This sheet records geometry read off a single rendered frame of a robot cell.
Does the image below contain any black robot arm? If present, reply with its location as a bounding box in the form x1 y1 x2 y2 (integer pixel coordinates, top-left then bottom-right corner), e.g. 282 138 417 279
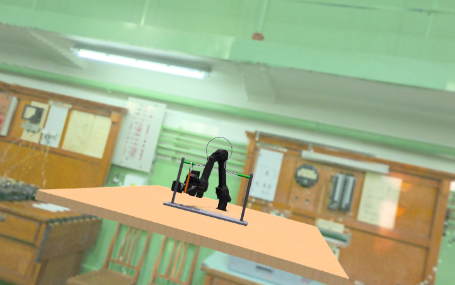
189 149 231 211

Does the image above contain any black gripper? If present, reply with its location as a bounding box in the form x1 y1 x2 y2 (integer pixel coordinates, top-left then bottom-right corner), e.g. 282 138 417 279
171 180 204 198

